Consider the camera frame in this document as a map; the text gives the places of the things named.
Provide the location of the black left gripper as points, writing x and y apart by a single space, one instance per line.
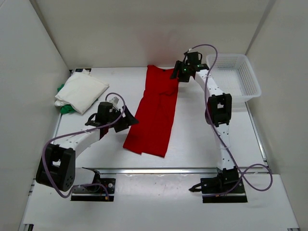
126 121

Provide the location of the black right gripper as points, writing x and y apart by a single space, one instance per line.
180 66

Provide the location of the red t-shirt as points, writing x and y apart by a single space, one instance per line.
155 114

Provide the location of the white t-shirt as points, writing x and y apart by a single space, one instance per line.
86 90

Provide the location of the green t-shirt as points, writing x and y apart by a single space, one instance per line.
63 97

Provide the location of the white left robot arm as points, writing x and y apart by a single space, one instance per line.
57 167

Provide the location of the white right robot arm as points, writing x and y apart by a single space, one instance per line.
218 105

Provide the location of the white plastic laundry basket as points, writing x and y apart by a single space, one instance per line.
233 73

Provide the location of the dark table label sticker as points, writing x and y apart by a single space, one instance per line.
83 70

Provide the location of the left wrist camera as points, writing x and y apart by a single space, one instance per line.
114 101

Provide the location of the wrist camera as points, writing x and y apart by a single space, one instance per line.
188 51
114 101

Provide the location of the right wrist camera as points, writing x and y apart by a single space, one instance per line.
188 51

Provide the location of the aluminium rail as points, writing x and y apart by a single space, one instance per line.
157 170

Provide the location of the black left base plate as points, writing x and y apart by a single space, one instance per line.
96 193

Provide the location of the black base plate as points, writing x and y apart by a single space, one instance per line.
96 193
216 191

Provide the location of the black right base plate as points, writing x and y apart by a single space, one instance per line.
216 191

